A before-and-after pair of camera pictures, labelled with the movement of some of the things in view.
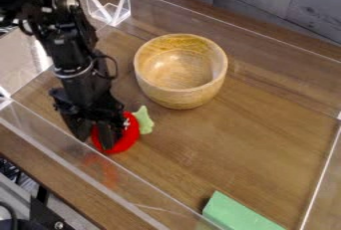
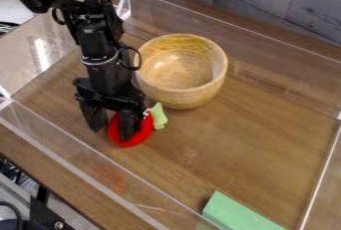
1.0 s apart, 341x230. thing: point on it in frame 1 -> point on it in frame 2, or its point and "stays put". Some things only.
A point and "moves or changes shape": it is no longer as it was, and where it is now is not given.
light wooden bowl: [180, 70] stays put
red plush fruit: [137, 125] moves or changes shape
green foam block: [232, 215] stays put
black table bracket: [45, 216] stays put
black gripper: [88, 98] -> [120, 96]
